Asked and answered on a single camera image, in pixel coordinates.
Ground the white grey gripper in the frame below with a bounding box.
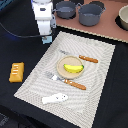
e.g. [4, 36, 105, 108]
[32, 9, 57, 38]

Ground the light blue cup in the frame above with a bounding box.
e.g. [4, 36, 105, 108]
[42, 36, 52, 44]

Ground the yellow banana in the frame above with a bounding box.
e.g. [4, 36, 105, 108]
[64, 64, 84, 73]

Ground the white toy fish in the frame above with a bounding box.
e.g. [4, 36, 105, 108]
[42, 93, 68, 104]

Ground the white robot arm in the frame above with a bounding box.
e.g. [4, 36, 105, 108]
[31, 0, 56, 36]

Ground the round beige plate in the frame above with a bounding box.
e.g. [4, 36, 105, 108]
[56, 55, 83, 79]

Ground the pink stove board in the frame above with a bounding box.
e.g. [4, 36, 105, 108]
[56, 0, 128, 43]

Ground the beige bowl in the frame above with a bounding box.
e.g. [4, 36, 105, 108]
[119, 5, 128, 30]

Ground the beige woven placemat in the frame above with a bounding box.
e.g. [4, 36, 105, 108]
[14, 32, 115, 128]

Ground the grey saucepan with handle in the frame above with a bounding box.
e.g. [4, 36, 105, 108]
[54, 1, 76, 19]

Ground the grey pot with handles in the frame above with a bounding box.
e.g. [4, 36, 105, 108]
[77, 4, 106, 26]

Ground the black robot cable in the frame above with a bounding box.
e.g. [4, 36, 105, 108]
[0, 21, 43, 39]

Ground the fork with wooden handle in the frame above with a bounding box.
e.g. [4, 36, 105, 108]
[45, 72, 86, 90]

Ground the knife with wooden handle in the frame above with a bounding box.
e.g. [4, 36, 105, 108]
[59, 50, 98, 63]

